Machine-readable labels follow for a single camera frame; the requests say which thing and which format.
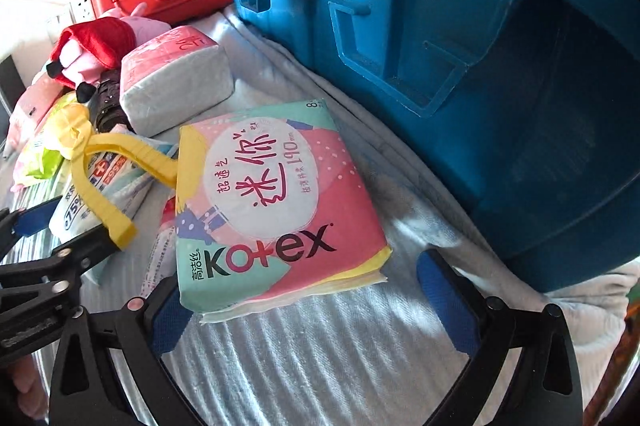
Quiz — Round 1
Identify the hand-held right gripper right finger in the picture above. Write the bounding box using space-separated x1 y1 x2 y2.
415 248 585 426

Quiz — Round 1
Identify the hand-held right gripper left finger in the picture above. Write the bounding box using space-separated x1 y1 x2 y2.
47 278 203 426

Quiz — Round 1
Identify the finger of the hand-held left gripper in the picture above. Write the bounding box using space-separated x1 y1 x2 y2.
0 198 63 257
0 226 113 307

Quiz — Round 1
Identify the yellow plastic slingshot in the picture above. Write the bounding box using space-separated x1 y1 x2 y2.
52 103 181 249

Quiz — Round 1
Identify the green wet wipes pack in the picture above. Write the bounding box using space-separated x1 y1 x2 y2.
15 103 71 187

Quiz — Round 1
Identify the pink wipes pack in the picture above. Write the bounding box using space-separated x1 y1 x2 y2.
7 81 56 147

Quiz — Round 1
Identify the pink sanitary pad pack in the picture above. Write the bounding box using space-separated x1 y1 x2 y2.
175 98 393 324

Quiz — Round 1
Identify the blue plastic crate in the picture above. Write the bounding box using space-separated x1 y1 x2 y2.
190 0 640 292

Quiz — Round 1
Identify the white blue wipes pack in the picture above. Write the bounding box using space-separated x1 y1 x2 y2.
50 146 156 287

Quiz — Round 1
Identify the white red printed packet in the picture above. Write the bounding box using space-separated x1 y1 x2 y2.
140 196 181 302

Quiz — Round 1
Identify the black cylindrical object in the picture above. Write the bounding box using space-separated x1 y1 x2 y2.
95 68 133 134

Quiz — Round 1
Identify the pink pig plush red hat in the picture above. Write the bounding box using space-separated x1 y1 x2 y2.
42 1 171 102

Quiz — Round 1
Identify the pink white tissue pack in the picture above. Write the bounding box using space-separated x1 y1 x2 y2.
120 26 236 134

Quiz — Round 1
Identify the white wall socket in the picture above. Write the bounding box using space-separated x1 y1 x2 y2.
47 0 96 42

